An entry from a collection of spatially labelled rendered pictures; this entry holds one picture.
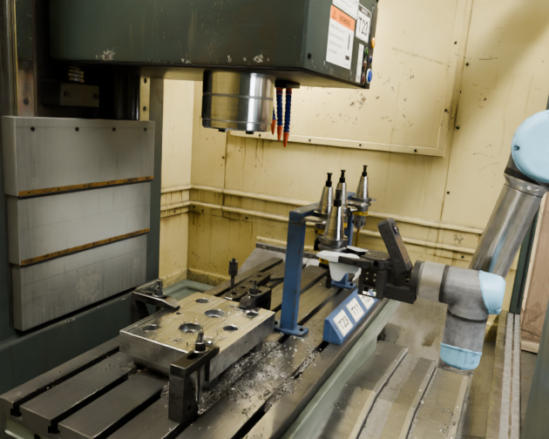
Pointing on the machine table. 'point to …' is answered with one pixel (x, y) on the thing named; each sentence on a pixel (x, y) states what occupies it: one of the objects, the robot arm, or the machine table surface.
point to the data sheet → (348, 6)
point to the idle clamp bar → (247, 287)
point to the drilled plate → (149, 347)
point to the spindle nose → (237, 101)
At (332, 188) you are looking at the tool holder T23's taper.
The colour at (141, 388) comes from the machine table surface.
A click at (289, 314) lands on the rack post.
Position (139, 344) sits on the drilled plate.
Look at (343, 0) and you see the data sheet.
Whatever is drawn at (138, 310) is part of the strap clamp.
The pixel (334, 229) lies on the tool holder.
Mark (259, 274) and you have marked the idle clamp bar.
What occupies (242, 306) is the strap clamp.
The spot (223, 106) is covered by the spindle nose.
